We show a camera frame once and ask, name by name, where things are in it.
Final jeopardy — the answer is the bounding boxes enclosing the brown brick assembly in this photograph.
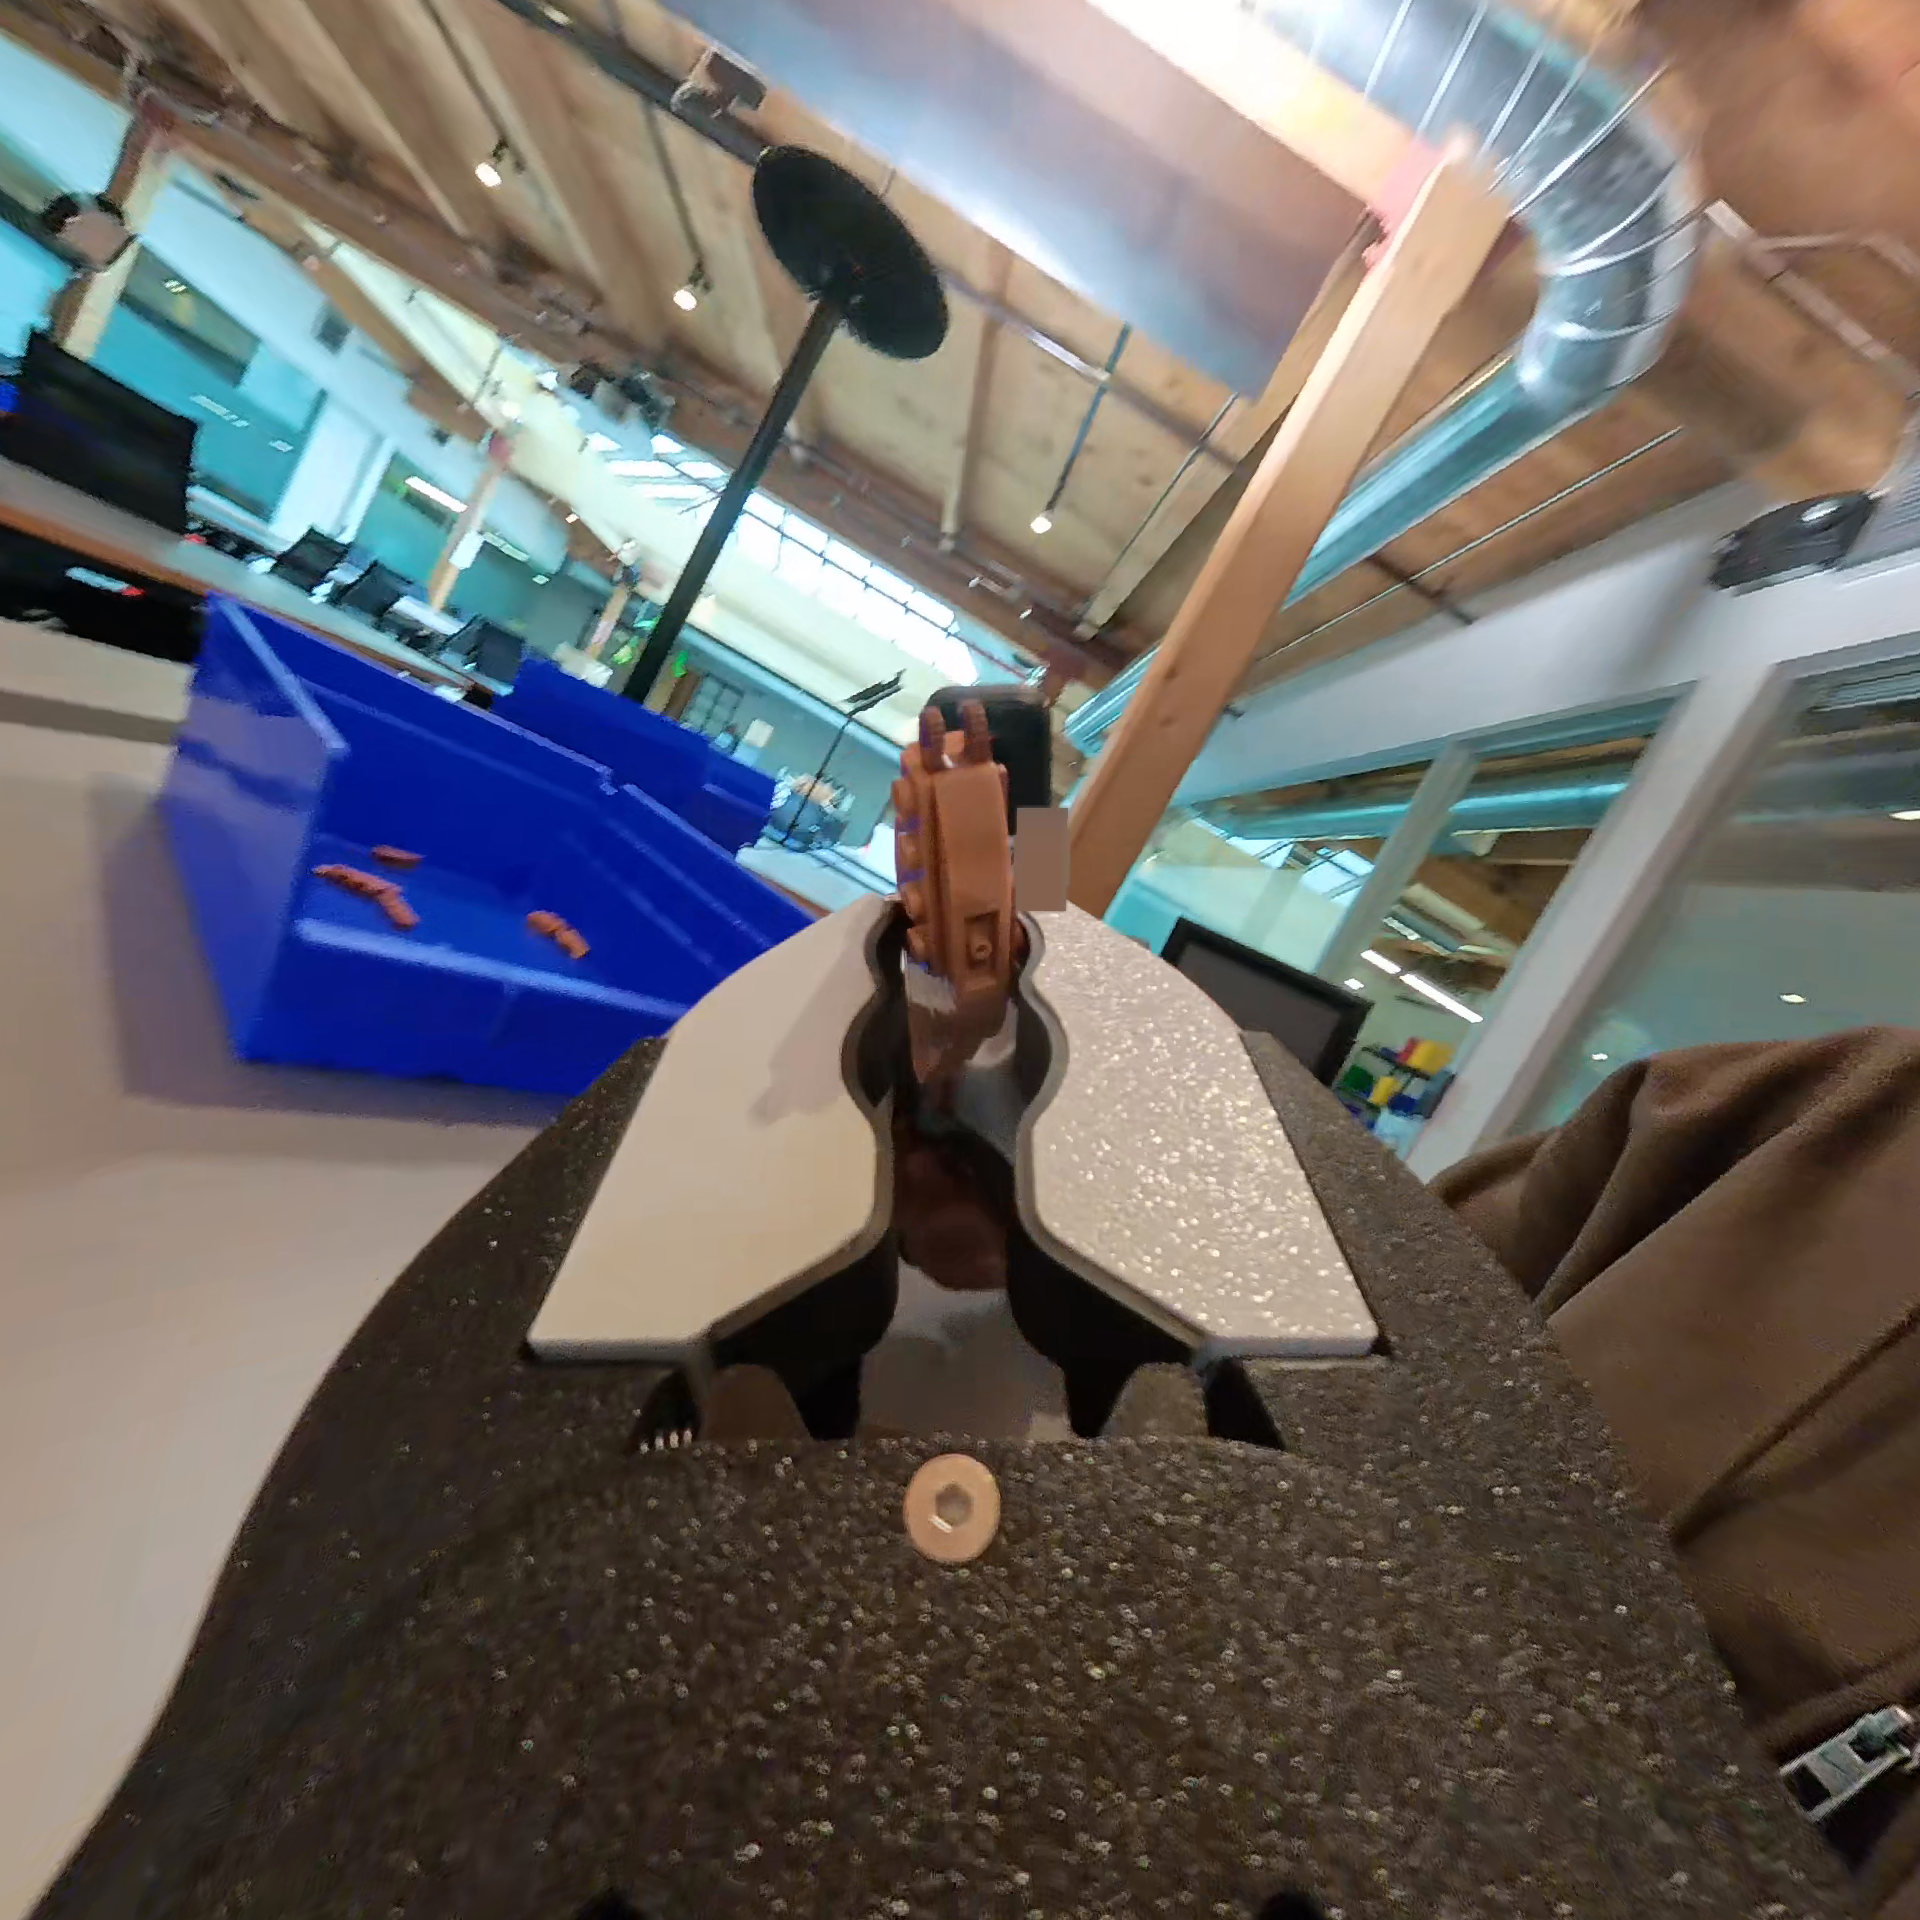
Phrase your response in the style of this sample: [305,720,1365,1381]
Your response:
[889,702,1041,1295]

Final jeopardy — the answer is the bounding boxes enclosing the black rounded device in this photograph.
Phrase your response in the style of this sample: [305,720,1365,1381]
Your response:
[929,680,1055,817]

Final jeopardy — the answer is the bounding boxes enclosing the wooden support post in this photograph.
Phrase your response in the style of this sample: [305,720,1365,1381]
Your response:
[1065,141,1514,921]

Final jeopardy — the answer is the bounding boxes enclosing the person's brown jacket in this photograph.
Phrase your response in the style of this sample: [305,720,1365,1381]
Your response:
[1431,1027,1920,1920]

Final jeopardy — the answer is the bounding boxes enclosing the coloured storage bins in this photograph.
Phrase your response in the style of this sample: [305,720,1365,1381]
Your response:
[1335,1040,1460,1145]

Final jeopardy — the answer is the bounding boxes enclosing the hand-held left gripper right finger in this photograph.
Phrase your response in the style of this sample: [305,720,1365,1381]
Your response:
[1007,910,1382,1432]

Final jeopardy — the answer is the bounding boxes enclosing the black disc floor lamp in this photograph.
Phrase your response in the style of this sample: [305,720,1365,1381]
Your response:
[620,141,954,707]

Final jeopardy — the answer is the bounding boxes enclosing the black monitor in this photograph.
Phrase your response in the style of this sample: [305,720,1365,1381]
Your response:
[1162,915,1373,1085]
[0,329,201,529]

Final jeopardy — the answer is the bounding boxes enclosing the wide silver ceiling duct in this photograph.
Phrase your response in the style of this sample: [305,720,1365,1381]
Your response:
[1507,0,1727,399]

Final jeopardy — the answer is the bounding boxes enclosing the blue plastic bin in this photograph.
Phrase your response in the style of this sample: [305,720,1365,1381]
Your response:
[157,591,826,1099]
[491,655,782,857]

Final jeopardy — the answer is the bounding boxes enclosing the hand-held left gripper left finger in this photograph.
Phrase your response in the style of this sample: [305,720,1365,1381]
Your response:
[525,896,906,1383]

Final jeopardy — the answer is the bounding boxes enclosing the black ceiling device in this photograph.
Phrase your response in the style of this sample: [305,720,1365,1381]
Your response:
[1709,492,1882,591]

